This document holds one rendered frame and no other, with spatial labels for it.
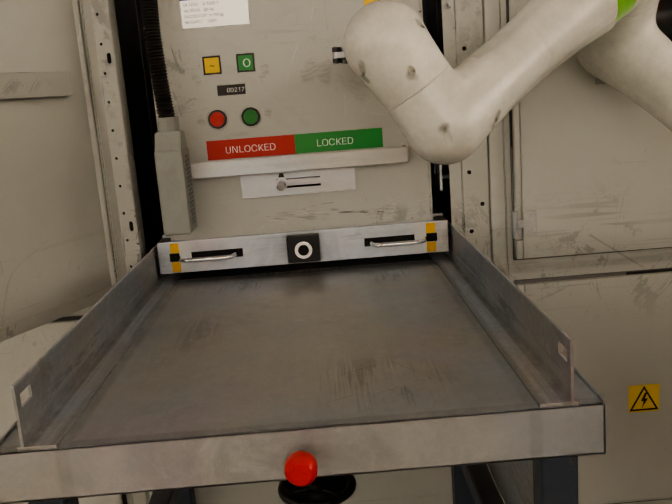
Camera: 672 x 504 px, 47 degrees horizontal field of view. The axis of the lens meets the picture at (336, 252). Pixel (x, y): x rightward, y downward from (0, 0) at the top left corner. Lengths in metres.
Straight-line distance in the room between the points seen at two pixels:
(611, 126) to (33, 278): 1.03
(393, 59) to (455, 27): 0.45
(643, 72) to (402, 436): 0.76
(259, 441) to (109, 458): 0.15
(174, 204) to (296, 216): 0.24
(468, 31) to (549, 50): 0.34
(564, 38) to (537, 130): 0.34
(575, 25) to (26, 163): 0.87
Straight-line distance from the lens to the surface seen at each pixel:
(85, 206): 1.44
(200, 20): 1.43
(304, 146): 1.42
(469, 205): 1.45
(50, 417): 0.91
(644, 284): 1.55
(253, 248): 1.44
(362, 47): 0.99
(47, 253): 1.38
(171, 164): 1.33
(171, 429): 0.83
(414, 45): 1.00
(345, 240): 1.43
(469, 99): 1.02
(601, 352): 1.56
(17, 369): 1.57
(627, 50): 1.35
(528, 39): 1.10
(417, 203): 1.44
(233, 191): 1.43
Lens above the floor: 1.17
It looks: 12 degrees down
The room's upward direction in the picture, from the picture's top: 4 degrees counter-clockwise
